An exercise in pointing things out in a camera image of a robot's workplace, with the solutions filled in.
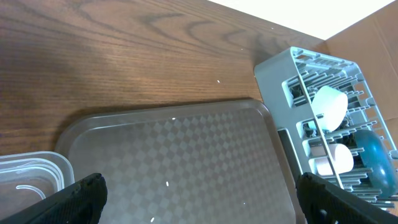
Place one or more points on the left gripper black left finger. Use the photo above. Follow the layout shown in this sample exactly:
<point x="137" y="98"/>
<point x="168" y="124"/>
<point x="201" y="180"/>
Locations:
<point x="81" y="202"/>

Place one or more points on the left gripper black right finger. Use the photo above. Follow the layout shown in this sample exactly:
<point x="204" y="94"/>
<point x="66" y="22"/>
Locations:
<point x="323" y="202"/>

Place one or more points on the pink plastic cup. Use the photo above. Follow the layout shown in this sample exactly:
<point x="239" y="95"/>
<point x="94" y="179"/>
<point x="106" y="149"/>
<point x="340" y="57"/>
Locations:
<point x="342" y="157"/>

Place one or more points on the dark blue plate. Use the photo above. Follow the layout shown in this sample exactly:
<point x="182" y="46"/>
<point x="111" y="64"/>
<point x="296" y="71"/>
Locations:
<point x="374" y="156"/>

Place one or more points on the light blue bowl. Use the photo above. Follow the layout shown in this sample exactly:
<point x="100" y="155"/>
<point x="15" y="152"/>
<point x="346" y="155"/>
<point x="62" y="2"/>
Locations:
<point x="333" y="104"/>

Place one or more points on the clear plastic waste bin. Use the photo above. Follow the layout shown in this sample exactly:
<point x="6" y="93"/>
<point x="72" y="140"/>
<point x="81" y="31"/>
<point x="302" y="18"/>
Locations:
<point x="30" y="177"/>

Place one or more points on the grey plastic dishwasher rack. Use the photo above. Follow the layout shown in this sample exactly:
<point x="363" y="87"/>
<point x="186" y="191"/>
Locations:
<point x="288" y="83"/>

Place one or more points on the brown plastic serving tray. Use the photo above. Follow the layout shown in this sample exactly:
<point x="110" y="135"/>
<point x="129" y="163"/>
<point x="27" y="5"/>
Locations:
<point x="205" y="163"/>

